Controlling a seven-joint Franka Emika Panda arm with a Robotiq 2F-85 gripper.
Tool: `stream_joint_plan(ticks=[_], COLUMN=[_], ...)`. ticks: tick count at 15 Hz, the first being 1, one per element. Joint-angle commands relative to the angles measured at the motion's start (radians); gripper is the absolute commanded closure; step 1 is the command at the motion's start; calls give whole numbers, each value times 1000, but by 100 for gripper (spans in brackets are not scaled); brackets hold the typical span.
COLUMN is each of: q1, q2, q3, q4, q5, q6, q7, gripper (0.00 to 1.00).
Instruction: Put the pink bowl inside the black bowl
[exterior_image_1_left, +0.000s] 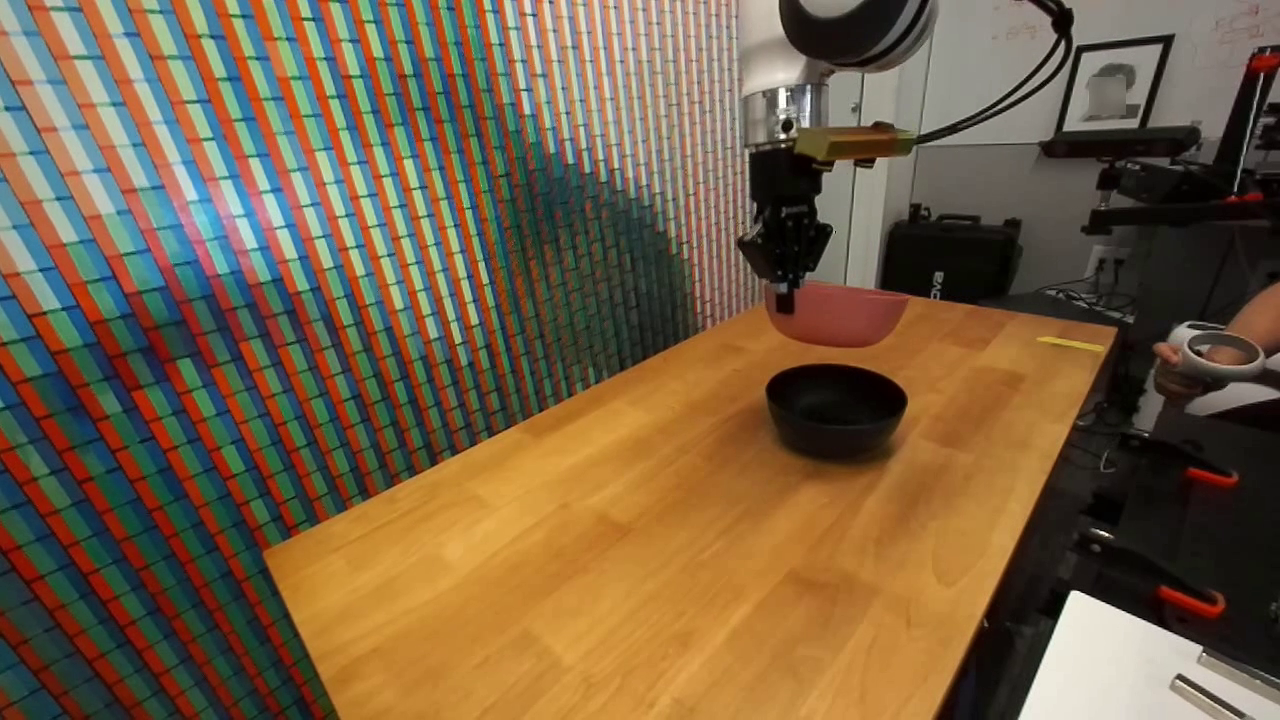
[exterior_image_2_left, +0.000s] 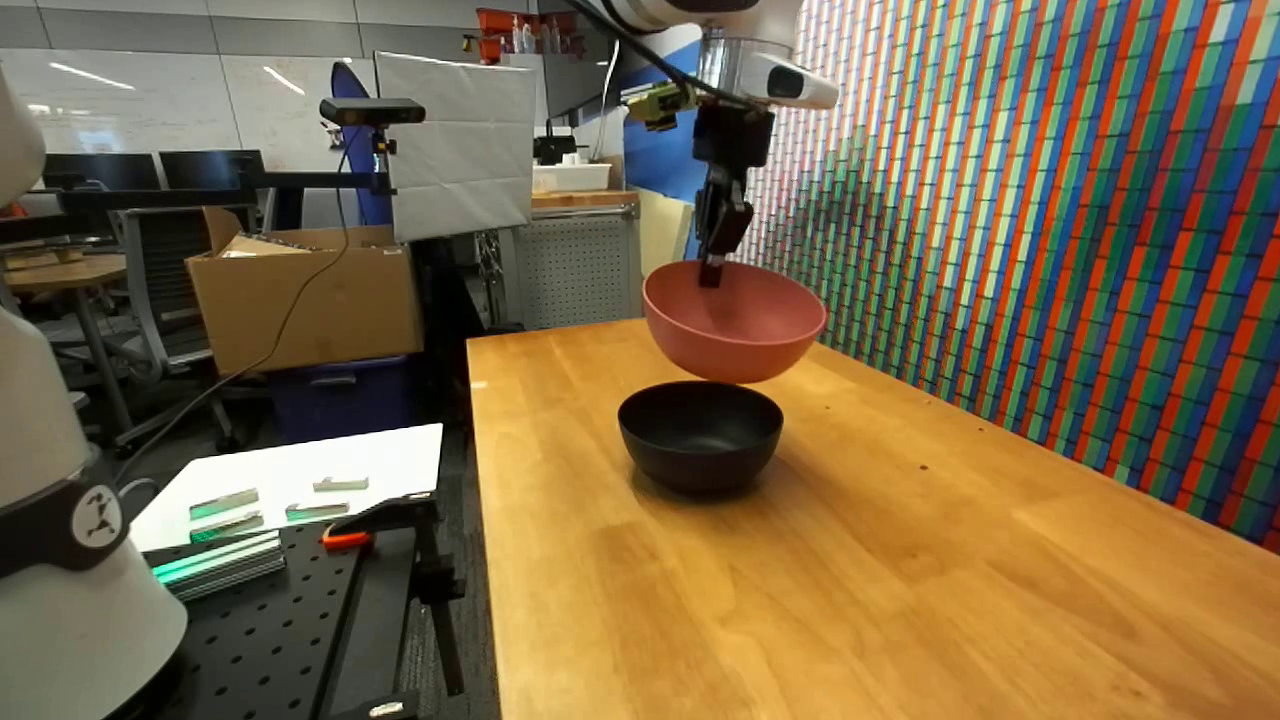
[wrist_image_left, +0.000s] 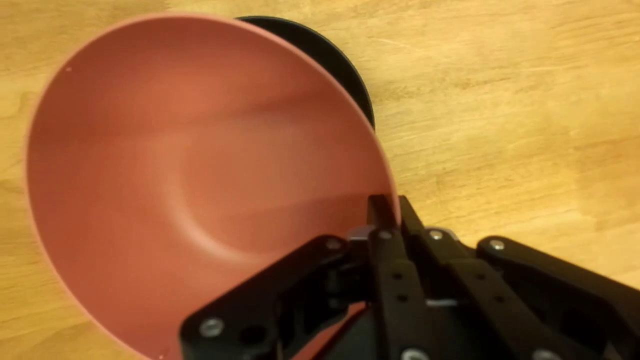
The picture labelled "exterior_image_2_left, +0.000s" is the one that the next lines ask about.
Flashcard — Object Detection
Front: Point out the black stereo camera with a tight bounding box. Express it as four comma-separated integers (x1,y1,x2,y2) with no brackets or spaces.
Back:
315,97,434,132

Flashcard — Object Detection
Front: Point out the round wooden side table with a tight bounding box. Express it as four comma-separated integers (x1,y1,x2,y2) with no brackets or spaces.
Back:
0,248,132,436

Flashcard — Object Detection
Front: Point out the grey office chair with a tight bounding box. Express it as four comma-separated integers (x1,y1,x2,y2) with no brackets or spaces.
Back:
110,199,248,403

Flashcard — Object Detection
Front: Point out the black bowl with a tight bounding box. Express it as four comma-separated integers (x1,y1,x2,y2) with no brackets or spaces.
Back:
617,380,787,505

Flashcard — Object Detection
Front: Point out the black cable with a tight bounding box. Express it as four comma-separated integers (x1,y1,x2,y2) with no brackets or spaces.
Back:
112,124,393,491

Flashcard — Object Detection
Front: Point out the white sheet board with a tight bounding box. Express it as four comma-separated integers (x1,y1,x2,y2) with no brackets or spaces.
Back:
129,421,450,554

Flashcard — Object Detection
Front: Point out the orange handled tool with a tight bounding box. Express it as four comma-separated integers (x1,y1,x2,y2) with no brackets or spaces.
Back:
315,525,381,554

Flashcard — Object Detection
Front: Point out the black perforated breadboard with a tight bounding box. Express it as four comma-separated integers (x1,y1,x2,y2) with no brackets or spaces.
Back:
112,525,422,720

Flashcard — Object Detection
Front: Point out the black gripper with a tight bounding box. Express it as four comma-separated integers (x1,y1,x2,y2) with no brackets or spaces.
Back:
688,101,780,292

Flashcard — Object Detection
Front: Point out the black tripod stand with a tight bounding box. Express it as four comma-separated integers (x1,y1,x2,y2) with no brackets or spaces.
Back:
347,491,472,704

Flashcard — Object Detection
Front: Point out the white foam board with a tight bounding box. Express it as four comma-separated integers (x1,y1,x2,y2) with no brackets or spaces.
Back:
372,46,541,248

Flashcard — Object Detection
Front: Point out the grey metal cabinet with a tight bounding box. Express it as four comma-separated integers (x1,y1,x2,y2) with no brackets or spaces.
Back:
508,212,650,336

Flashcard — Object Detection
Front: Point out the green white box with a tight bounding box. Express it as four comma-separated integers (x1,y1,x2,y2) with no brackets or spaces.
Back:
147,527,289,609

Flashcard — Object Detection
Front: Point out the brown cardboard box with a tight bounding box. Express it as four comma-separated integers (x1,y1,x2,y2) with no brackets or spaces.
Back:
185,225,428,380

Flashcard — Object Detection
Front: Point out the dark computer monitor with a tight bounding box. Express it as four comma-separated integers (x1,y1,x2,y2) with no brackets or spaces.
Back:
158,142,271,199
35,147,168,199

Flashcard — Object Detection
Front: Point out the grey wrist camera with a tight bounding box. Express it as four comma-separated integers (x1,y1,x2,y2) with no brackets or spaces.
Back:
740,46,846,117

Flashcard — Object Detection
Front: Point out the pink bowl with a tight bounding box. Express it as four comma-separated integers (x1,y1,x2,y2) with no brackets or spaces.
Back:
641,256,833,389

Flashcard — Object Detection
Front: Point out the blue plastic bin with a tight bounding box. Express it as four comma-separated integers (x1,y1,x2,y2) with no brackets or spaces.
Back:
270,355,422,443

